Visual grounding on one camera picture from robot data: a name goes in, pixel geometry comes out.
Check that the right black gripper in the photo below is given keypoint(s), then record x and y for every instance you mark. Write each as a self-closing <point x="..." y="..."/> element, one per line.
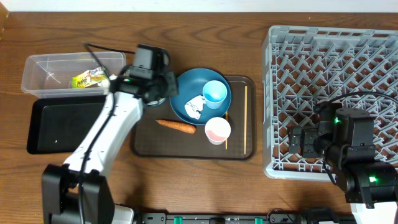
<point x="310" y="134"/>

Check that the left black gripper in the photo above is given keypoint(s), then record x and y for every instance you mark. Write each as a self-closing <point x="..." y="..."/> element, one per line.
<point x="172" y="80"/>

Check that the white tissue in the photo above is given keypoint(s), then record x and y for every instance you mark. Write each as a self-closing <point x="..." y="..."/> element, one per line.
<point x="106" y="82"/>
<point x="194" y="107"/>

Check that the light blue cup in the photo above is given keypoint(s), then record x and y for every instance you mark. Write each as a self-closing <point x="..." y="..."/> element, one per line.
<point x="214" y="92"/>

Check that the yellow snack wrapper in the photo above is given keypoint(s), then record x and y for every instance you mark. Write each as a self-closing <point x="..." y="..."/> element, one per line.
<point x="89" y="78"/>

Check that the pink cup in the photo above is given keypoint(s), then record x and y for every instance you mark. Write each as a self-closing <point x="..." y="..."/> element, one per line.
<point x="215" y="130"/>

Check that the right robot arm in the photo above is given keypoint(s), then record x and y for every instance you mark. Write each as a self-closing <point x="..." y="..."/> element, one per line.
<point x="343" y="138"/>

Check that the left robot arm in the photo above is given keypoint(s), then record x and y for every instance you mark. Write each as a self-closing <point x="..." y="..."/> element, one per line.
<point x="78" y="190"/>

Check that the grey dishwasher rack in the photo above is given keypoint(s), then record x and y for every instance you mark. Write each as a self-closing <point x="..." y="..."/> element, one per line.
<point x="304" y="65"/>

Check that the light blue small bowl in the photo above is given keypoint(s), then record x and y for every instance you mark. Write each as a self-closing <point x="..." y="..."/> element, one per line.
<point x="156" y="102"/>

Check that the dark blue plate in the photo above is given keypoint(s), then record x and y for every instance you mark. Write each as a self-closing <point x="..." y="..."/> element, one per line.
<point x="190" y="85"/>

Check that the dark brown serving tray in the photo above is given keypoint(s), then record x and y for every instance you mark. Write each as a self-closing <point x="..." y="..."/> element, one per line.
<point x="150" y="139"/>

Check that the orange carrot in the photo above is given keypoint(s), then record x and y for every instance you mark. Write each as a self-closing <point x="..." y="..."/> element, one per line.
<point x="183" y="127"/>

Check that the short wooden chopstick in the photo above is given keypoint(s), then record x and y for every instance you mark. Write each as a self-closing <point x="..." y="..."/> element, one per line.
<point x="227" y="130"/>

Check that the long wooden chopstick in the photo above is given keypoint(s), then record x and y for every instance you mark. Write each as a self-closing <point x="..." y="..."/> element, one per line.
<point x="245" y="118"/>

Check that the clear plastic bin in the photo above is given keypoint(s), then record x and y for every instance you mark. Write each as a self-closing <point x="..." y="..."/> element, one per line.
<point x="50" y="75"/>

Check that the black rectangular bin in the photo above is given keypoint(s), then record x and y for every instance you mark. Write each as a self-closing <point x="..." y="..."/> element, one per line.
<point x="59" y="125"/>

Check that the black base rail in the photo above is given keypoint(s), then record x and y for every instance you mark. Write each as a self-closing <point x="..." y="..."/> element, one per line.
<point x="279" y="217"/>

